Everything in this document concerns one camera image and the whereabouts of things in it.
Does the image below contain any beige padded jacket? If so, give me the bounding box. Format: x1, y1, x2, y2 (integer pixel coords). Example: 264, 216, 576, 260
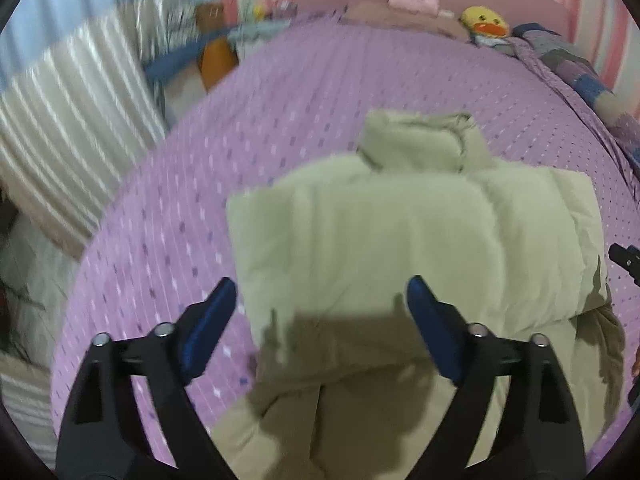
212, 110, 625, 479

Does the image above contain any person's hand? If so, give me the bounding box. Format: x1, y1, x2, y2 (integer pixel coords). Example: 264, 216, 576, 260
631, 346, 640, 379

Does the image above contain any patchwork blue grey blanket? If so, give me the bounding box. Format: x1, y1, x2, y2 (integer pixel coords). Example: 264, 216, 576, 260
512, 23, 639, 166

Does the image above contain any yellow duck plush toy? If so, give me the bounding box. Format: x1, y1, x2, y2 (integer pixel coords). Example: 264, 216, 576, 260
459, 6, 510, 39

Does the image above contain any pink folded garment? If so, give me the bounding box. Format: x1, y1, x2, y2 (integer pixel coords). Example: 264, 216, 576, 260
387, 0, 439, 15

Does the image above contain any silver white pleated curtain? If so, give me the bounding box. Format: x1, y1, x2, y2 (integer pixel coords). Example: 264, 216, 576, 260
1, 0, 198, 259

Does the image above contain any brown pillow cover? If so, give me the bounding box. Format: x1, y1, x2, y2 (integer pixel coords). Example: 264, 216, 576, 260
341, 1, 471, 42

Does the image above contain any purple diamond pattern bedspread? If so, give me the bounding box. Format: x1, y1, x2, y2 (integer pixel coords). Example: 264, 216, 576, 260
49, 8, 640, 476

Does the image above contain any blue cloth on cabinet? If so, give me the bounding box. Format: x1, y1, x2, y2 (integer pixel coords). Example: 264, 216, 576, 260
143, 27, 234, 84

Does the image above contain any brown storage box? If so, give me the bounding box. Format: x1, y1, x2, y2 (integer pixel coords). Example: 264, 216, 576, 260
195, 2, 226, 34

